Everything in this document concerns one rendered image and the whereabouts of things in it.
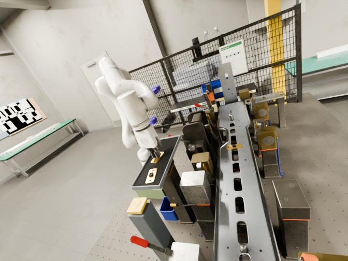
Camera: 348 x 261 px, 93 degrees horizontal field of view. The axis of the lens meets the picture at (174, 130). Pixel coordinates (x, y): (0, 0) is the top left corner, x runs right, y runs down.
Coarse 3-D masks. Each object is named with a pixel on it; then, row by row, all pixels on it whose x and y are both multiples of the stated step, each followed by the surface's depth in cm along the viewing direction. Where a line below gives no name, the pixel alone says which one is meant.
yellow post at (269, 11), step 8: (264, 0) 142; (272, 0) 135; (280, 0) 134; (272, 8) 137; (280, 8) 136; (280, 16) 138; (272, 24) 142; (280, 24) 141; (272, 32) 145; (280, 32) 144; (280, 40) 147; (272, 48) 151; (272, 56) 154; (280, 64) 156; (280, 72) 159; (272, 80) 169; (280, 80) 163; (272, 88) 176; (280, 88) 166
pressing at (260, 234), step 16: (224, 112) 136; (240, 112) 126; (224, 128) 114; (240, 128) 107; (224, 144) 98; (224, 160) 87; (240, 160) 83; (224, 176) 78; (240, 176) 74; (256, 176) 72; (224, 192) 70; (240, 192) 67; (256, 192) 65; (224, 208) 64; (256, 208) 59; (224, 224) 58; (256, 224) 55; (224, 240) 54; (256, 240) 51; (272, 240) 50; (224, 256) 50; (256, 256) 48; (272, 256) 46
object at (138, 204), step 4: (136, 200) 61; (140, 200) 60; (144, 200) 60; (132, 204) 60; (136, 204) 60; (140, 204) 59; (144, 204) 59; (128, 208) 59; (132, 208) 59; (136, 208) 58; (140, 208) 57; (128, 212) 58; (132, 212) 57; (136, 212) 57; (140, 212) 56
